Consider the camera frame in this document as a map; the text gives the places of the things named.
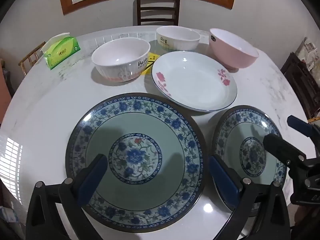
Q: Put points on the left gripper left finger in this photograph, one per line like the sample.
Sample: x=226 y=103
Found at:
x=88 y=179

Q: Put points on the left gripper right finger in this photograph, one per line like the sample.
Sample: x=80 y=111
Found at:
x=226 y=180

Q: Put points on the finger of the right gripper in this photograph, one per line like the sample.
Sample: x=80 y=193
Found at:
x=283 y=151
x=300 y=126

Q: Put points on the small blue floral plate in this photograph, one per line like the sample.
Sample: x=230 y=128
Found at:
x=238 y=140

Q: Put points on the pink bowl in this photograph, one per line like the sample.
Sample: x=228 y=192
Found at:
x=231 y=50

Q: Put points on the white plate pink flowers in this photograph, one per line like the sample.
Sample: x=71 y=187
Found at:
x=194 y=81

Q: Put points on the white Rabbit bowl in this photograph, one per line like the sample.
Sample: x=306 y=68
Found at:
x=122 y=59

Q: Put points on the white Dog bowl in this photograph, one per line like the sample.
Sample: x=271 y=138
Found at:
x=173 y=38

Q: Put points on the dark wooden shelf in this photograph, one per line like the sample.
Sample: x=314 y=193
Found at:
x=303 y=84

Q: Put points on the bags of food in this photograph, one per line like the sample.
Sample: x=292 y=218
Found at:
x=308 y=53

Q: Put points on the large blue floral plate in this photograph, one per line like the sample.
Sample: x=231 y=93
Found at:
x=156 y=161

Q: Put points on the green tissue box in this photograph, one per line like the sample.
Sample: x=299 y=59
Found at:
x=59 y=48

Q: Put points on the yellow warning sticker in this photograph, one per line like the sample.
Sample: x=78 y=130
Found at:
x=151 y=60

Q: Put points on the dark wooden chair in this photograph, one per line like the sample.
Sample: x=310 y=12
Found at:
x=157 y=12

